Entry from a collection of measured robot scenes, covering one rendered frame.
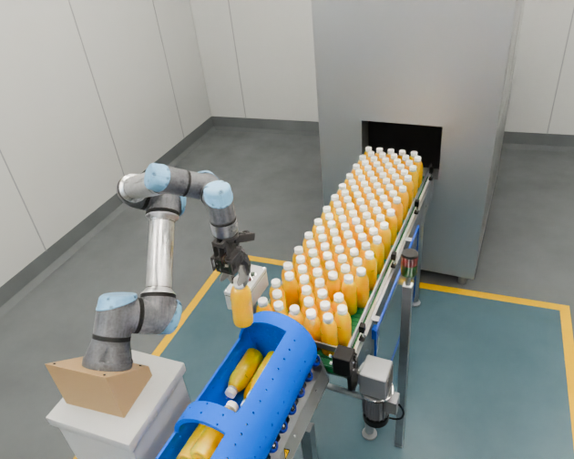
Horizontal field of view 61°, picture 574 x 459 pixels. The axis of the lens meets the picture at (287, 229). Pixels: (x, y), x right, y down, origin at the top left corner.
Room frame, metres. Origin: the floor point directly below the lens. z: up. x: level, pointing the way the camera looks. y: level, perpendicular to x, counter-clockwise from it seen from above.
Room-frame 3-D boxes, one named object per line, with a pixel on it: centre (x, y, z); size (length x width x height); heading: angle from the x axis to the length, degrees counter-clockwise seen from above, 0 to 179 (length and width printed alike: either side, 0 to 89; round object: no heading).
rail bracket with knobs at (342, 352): (1.26, -0.16, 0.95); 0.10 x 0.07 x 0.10; 62
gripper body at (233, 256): (1.17, 0.18, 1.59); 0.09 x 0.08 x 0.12; 152
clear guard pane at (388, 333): (1.74, -0.50, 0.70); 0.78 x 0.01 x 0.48; 152
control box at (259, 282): (1.63, 0.20, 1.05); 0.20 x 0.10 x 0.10; 152
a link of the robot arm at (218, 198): (1.18, 0.18, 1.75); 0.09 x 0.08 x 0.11; 21
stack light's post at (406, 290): (1.48, -0.46, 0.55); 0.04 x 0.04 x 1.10; 62
